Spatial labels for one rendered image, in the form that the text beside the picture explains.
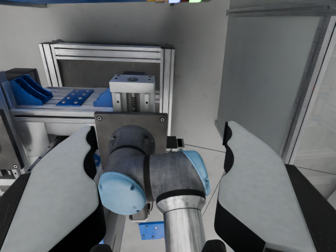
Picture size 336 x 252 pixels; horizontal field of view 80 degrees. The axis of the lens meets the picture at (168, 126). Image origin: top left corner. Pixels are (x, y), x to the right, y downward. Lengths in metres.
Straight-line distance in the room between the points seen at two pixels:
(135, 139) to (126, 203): 0.18
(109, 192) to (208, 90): 1.37
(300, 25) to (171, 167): 0.63
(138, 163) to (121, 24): 1.26
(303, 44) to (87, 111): 0.75
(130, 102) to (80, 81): 0.88
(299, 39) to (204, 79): 0.97
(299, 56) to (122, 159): 0.65
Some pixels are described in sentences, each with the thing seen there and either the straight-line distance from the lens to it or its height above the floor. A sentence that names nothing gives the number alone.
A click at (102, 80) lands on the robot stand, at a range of 1.49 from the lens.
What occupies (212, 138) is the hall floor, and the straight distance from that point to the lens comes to 1.94.
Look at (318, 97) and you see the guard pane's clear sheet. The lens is 0.76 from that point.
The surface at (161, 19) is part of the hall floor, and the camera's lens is 1.59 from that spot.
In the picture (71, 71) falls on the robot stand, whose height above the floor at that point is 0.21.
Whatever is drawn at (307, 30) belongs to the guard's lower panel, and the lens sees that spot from 0.82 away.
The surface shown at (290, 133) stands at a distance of 0.84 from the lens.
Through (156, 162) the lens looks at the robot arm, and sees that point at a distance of 0.49.
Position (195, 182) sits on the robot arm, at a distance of 0.47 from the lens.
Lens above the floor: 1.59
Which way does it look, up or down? 61 degrees down
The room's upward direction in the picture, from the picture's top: 177 degrees clockwise
